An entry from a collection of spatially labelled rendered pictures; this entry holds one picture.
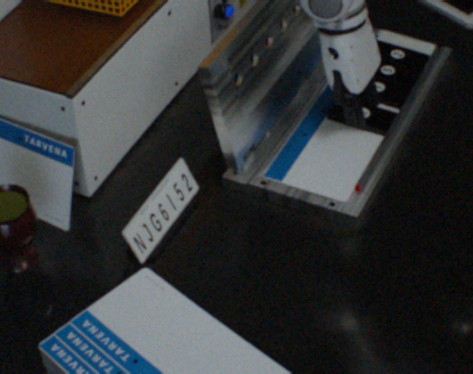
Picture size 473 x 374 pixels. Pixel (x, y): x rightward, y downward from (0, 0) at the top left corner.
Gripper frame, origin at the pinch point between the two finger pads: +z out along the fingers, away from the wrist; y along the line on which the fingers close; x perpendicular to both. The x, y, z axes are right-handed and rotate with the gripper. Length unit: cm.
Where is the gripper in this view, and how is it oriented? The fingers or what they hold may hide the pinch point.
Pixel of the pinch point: (362, 105)
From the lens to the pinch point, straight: 168.7
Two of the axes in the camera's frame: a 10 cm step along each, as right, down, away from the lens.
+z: 2.4, 7.6, 6.0
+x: -8.6, -1.3, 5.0
